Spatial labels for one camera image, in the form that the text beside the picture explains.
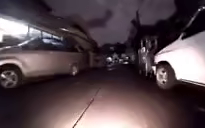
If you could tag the white car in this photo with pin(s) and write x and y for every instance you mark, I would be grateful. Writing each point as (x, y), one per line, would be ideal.
(190, 56)

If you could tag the beige minivan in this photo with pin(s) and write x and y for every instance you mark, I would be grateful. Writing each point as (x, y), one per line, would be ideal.
(36, 61)

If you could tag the lit building with awning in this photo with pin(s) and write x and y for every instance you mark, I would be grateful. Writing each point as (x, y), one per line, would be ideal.
(30, 30)

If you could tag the dark wet asphalt road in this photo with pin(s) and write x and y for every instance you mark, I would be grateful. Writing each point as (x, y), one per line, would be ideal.
(116, 103)

